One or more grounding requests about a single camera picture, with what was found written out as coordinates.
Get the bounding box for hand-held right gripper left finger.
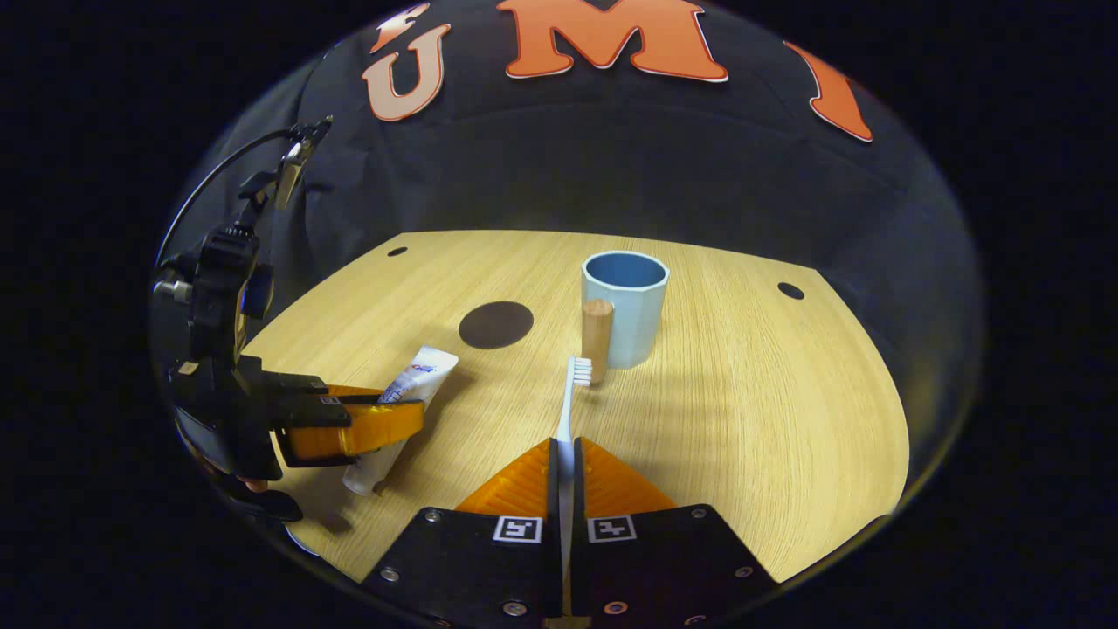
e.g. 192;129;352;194
360;437;564;628

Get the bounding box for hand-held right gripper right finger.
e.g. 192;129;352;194
569;437;780;628

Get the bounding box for white toothpaste tube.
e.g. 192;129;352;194
342;346;460;497

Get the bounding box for dark round coaster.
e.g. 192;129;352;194
458;301;535;350

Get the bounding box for white toothbrush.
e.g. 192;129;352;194
556;355;595;612

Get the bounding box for light blue cup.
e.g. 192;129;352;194
581;251;671;385

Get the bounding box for black cable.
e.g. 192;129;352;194
155;122;307;267

